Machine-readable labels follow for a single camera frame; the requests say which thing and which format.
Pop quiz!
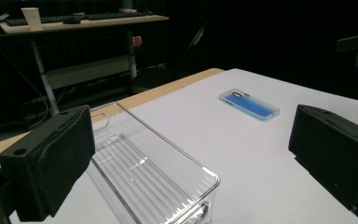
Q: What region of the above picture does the white cup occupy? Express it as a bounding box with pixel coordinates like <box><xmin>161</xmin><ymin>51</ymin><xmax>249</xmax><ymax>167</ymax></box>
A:
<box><xmin>21</xmin><ymin>7</ymin><xmax>44</xmax><ymax>32</ymax></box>

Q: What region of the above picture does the wooden desk with white legs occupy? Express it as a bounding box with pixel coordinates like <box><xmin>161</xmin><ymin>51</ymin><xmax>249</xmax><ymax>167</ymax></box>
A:
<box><xmin>0</xmin><ymin>13</ymin><xmax>171</xmax><ymax>116</ymax></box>

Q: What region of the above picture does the blue translucent phone case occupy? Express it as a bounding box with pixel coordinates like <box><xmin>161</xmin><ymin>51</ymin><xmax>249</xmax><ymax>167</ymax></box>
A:
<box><xmin>218</xmin><ymin>89</ymin><xmax>282</xmax><ymax>123</ymax></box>

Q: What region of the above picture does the clear plastic ribbed box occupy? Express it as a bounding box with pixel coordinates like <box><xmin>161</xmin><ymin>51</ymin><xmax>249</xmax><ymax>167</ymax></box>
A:
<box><xmin>87</xmin><ymin>102</ymin><xmax>222</xmax><ymax>224</ymax></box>

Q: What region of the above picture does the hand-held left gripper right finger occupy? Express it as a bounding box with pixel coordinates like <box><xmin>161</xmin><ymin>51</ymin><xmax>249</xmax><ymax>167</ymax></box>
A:
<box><xmin>288</xmin><ymin>104</ymin><xmax>358</xmax><ymax>219</ymax></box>

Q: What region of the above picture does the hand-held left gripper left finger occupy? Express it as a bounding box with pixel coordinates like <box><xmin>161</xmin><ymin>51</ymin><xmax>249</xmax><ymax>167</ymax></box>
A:
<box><xmin>0</xmin><ymin>105</ymin><xmax>96</xmax><ymax>222</ymax></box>

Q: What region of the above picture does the black keyboard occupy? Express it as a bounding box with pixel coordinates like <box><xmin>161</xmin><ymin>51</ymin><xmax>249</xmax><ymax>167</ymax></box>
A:
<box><xmin>4</xmin><ymin>15</ymin><xmax>82</xmax><ymax>27</ymax></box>
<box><xmin>85</xmin><ymin>11</ymin><xmax>147</xmax><ymax>21</ymax></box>

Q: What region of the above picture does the white table sheet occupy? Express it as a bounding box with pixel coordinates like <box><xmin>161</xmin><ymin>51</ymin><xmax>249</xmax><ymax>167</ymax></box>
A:
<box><xmin>0</xmin><ymin>68</ymin><xmax>358</xmax><ymax>224</ymax></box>

